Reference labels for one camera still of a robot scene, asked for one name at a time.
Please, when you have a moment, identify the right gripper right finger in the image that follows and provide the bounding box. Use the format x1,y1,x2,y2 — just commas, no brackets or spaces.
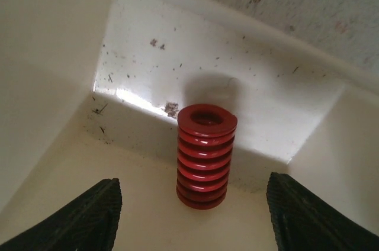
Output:
266,172,378,251

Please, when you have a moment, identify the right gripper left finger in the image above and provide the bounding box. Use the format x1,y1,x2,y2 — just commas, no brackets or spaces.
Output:
1,178,122,250

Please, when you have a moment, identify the large red spring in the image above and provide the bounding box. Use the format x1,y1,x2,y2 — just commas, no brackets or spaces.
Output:
176,104,237,210

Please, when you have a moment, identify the white spring tray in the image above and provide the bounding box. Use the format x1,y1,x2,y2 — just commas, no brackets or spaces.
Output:
1,0,378,250

